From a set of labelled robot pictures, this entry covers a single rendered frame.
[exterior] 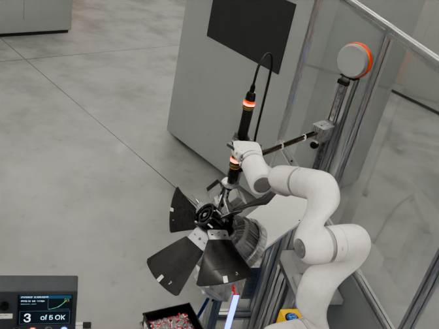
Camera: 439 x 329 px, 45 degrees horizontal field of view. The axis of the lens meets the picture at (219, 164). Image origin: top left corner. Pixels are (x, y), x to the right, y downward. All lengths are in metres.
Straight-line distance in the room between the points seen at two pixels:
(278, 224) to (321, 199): 0.97
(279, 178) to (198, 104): 3.43
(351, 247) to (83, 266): 2.60
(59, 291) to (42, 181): 2.80
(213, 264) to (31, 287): 0.70
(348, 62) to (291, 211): 0.72
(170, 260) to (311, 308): 0.94
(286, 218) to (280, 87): 1.98
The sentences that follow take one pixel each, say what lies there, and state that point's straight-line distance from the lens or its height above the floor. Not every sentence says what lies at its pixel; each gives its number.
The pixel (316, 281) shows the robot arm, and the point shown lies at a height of 1.60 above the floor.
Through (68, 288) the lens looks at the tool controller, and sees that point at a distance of 1.88.
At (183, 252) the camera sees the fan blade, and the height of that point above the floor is 1.06.
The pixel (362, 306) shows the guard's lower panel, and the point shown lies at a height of 0.92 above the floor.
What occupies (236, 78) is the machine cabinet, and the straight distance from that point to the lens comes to 4.57.
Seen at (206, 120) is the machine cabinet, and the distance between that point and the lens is 4.95.
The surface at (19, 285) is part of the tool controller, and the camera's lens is 1.90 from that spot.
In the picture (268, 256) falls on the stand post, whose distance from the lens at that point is 2.60.
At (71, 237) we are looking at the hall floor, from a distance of 4.04.
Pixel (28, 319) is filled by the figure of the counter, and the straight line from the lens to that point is 1.92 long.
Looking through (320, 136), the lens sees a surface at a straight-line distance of 2.52.
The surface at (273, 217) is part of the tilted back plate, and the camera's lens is 2.47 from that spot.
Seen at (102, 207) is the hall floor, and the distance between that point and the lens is 4.34.
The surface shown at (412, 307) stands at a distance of 2.29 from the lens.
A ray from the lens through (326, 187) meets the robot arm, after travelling 1.47.
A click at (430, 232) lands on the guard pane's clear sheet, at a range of 2.20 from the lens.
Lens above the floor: 2.57
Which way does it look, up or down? 30 degrees down
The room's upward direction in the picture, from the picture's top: 12 degrees clockwise
